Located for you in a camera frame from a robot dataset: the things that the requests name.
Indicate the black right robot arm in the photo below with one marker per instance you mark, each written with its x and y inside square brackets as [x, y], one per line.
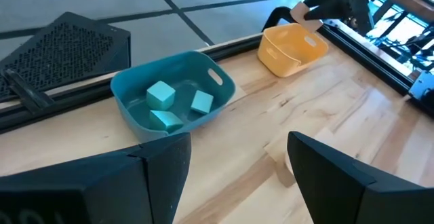
[428, 103]

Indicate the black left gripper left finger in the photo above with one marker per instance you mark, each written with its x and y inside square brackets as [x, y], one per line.
[101, 190]

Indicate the yellow plastic bin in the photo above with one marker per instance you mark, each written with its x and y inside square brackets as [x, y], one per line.
[291, 49]

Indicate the teal plastic bin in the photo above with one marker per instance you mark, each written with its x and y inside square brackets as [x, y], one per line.
[176, 81]

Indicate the light blue cube block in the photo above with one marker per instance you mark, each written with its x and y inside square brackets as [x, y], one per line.
[202, 102]
[160, 95]

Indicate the black aluminium table frame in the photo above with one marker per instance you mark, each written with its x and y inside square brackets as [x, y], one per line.
[373, 64]

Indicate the black perforated computer case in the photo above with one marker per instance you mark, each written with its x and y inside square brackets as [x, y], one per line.
[61, 54]

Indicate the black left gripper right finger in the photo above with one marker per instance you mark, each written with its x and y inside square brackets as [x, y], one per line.
[346, 197]

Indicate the wooden block with arch cutout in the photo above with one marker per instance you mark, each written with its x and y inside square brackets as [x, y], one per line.
[303, 15]

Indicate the light blue oblong block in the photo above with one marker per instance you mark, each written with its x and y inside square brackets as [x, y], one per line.
[165, 120]

